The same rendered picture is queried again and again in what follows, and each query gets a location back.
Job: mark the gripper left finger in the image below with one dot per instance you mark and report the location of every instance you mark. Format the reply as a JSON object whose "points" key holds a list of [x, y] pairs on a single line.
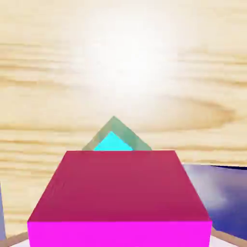
{"points": [[19, 242]]}

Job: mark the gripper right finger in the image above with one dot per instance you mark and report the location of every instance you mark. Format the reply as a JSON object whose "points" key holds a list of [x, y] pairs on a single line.
{"points": [[222, 241]]}

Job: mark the small magenta cube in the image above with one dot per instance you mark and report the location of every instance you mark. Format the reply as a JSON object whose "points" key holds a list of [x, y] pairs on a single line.
{"points": [[119, 193]]}

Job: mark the small cyan cube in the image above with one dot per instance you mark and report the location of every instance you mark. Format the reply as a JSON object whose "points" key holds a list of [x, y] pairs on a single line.
{"points": [[112, 143]]}

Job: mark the large blue box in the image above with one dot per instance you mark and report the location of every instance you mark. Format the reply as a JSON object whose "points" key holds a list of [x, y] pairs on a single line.
{"points": [[227, 196], [2, 216]]}

